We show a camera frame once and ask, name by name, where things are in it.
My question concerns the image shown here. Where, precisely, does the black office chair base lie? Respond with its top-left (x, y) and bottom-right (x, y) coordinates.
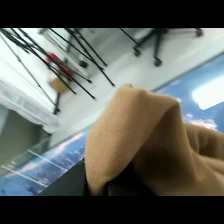
top-left (119, 28), bottom-right (204, 68)

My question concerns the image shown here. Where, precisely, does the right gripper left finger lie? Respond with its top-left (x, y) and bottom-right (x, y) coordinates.
top-left (39, 158), bottom-right (90, 197)

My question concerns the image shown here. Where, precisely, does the brown T-shirt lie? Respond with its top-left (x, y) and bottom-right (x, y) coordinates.
top-left (83, 83), bottom-right (224, 197)

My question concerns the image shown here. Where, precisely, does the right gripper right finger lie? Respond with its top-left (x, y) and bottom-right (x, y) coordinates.
top-left (107, 168), bottom-right (149, 197)

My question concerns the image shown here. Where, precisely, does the black tripod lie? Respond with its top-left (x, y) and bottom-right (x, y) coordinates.
top-left (64, 28), bottom-right (116, 88)
top-left (0, 28), bottom-right (98, 116)

